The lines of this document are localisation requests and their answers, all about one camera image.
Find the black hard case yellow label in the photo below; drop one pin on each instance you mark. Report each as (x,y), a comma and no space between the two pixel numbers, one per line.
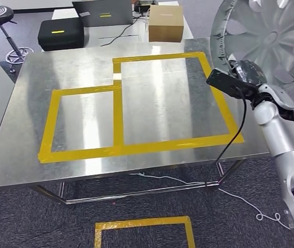
(61,37)

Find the black device box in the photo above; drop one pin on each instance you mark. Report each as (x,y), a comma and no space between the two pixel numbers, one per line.
(143,6)

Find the brown cardboard box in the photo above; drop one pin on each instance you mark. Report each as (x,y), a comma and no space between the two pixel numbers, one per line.
(166,24)

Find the stainless steel workbench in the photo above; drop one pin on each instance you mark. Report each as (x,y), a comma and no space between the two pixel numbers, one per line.
(20,137)

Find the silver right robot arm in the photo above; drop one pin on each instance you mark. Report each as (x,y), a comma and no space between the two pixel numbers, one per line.
(286,143)

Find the grey laptop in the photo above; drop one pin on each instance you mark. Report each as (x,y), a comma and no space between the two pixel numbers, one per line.
(105,13)

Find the yellow floor tape square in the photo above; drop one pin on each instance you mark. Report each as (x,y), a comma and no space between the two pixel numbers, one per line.
(141,222)

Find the silver wheel hubcap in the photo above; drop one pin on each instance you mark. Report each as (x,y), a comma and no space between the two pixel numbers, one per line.
(265,37)

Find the yellow tape double-rectangle outline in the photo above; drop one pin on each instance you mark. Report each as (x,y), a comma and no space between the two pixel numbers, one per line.
(118,119)

